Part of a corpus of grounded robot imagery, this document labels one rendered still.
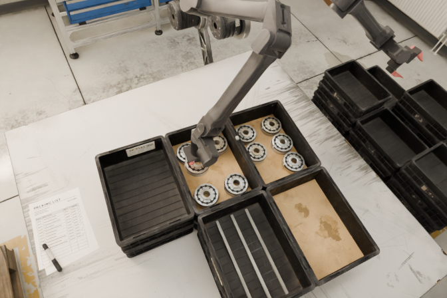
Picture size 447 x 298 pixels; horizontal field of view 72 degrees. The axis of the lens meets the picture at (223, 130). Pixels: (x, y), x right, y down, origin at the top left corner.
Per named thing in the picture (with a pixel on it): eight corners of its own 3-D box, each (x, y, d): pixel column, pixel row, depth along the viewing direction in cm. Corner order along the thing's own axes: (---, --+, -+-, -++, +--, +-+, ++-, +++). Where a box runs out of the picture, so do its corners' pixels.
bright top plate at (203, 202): (191, 187, 133) (191, 187, 132) (213, 181, 136) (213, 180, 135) (198, 209, 128) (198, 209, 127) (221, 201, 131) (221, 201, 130)
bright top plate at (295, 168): (279, 155, 146) (279, 155, 146) (297, 149, 149) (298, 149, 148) (289, 173, 141) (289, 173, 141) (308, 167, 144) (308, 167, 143)
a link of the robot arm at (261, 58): (285, 31, 92) (262, 23, 84) (296, 43, 89) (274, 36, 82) (212, 126, 116) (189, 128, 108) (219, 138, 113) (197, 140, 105)
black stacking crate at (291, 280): (195, 225, 129) (196, 216, 119) (258, 199, 138) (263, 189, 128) (237, 328, 110) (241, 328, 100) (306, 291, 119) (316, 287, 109)
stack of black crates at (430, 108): (372, 128, 252) (404, 91, 215) (397, 114, 263) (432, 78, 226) (410, 167, 235) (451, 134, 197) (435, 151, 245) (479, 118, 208)
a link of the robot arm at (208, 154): (219, 120, 112) (201, 121, 106) (233, 146, 107) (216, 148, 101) (202, 140, 119) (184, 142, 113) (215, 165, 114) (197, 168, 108)
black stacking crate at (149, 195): (100, 168, 139) (94, 155, 129) (164, 148, 148) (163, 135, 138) (123, 254, 120) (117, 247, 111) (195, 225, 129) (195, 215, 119)
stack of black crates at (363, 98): (304, 109, 257) (323, 70, 219) (330, 97, 267) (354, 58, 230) (335, 146, 239) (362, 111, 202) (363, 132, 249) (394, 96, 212)
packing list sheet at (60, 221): (24, 207, 137) (23, 206, 137) (77, 184, 145) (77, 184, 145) (40, 278, 122) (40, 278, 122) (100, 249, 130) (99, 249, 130)
